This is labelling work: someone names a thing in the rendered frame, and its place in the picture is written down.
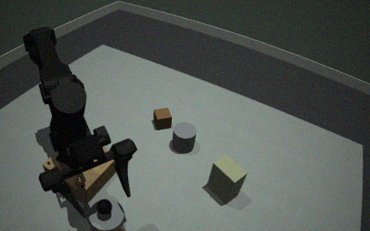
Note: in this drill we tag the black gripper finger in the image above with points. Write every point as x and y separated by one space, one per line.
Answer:
64 190
121 167

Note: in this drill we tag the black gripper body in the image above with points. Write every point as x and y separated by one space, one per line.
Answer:
54 176

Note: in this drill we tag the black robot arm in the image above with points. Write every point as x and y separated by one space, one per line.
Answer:
66 97

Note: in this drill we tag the dark grey cylinder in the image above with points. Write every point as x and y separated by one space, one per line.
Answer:
184 135

